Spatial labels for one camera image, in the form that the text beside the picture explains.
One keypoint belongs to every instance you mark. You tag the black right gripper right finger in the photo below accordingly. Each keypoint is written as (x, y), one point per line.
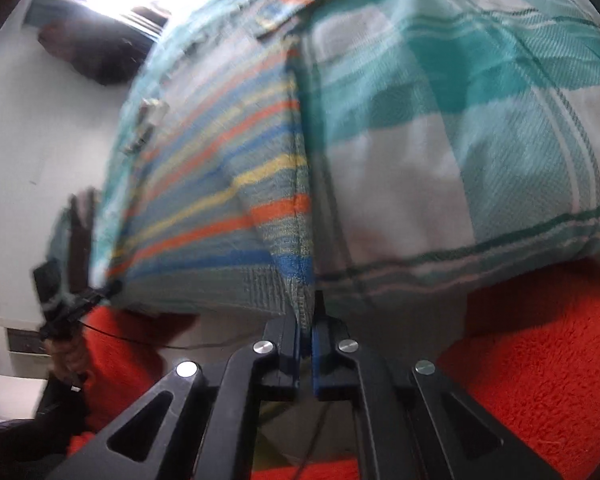
(414, 422)

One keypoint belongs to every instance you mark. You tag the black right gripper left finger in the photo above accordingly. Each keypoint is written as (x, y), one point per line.
(199, 421)

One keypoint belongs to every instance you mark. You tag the striped knit sweater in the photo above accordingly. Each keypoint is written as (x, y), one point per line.
(208, 205)

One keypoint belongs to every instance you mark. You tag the dark hanging clothes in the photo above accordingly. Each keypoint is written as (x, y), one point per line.
(99, 51)

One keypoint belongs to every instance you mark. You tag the left hand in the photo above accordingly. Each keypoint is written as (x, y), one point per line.
(70, 358)

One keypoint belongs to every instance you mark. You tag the red fleece garment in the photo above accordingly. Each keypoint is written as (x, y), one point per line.
(530, 354)

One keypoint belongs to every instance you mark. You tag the teal white plaid bedspread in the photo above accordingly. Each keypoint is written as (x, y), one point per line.
(452, 144)

